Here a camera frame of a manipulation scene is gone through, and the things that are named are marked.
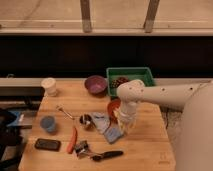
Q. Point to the white paper cup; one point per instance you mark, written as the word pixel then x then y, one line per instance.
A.
pixel 49 85

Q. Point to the orange bowl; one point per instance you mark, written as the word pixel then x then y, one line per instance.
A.
pixel 112 105

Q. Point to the dark grape bunch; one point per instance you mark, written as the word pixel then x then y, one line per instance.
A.
pixel 117 82

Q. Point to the black smartphone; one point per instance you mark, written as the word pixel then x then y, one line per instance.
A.
pixel 47 144

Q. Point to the orange carrot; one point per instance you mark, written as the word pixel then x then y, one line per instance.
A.
pixel 72 141

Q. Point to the small dark metal cup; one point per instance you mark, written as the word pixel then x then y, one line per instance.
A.
pixel 86 121

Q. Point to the green plastic tray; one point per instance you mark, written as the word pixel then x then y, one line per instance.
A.
pixel 130 73

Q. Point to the purple bowl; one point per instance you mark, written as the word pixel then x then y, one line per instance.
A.
pixel 95 84

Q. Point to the blue object on floor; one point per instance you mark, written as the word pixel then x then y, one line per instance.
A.
pixel 23 118

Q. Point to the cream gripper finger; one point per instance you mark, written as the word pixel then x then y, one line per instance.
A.
pixel 121 126
pixel 131 126

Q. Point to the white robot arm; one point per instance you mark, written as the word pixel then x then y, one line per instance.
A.
pixel 195 144

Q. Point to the light blue cloth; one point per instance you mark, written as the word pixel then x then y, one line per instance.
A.
pixel 101 121

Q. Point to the black handled utensil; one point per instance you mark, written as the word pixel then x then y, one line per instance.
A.
pixel 106 155

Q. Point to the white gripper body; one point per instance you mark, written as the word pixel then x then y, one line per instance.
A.
pixel 127 111

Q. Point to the blue plastic cup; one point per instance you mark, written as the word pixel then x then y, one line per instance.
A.
pixel 48 124

